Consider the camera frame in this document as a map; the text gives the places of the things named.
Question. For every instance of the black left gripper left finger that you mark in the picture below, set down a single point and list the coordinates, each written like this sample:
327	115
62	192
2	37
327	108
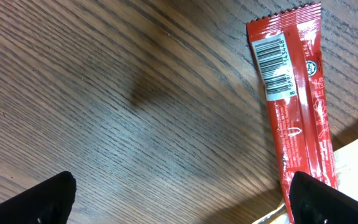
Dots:
50	201

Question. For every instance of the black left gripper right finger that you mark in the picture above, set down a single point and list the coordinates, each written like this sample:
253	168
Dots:
314	202

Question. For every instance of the white snack bag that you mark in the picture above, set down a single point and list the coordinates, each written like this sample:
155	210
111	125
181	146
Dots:
346	164

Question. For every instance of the red snack packet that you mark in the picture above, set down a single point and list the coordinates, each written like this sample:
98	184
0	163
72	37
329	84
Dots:
288	58

